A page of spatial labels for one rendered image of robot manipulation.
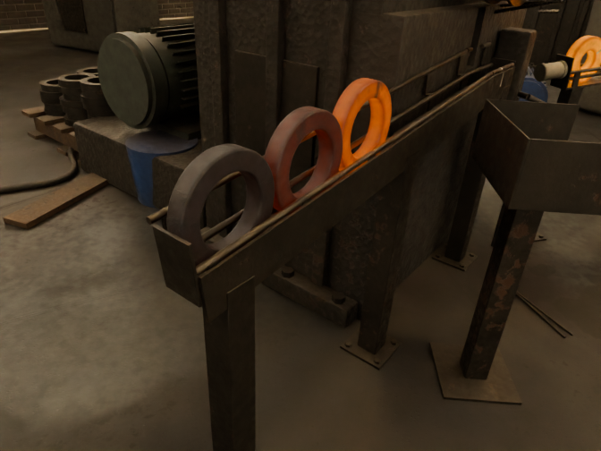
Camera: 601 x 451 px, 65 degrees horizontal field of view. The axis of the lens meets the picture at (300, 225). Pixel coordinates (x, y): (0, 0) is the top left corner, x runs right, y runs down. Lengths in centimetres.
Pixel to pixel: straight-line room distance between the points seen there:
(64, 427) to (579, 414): 126
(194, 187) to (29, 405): 90
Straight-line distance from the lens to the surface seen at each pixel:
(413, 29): 120
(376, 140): 99
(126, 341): 147
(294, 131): 74
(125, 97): 213
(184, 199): 62
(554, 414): 144
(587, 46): 196
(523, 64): 178
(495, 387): 142
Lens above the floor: 98
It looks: 30 degrees down
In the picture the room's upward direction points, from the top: 3 degrees clockwise
